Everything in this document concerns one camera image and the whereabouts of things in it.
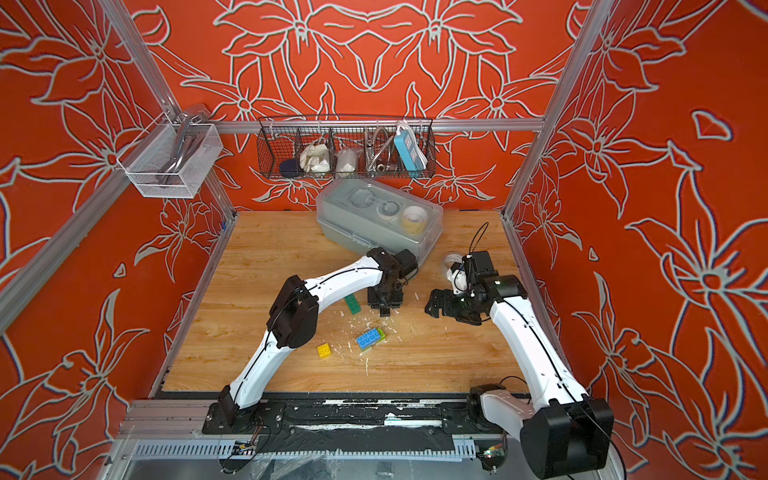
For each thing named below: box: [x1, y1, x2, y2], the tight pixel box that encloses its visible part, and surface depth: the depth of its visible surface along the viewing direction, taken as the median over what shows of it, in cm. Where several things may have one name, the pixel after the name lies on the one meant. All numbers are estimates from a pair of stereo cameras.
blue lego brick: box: [356, 328, 381, 351], surface depth 83 cm
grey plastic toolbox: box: [316, 179, 444, 266], surface depth 97 cm
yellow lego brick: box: [317, 342, 332, 359], surface depth 85 cm
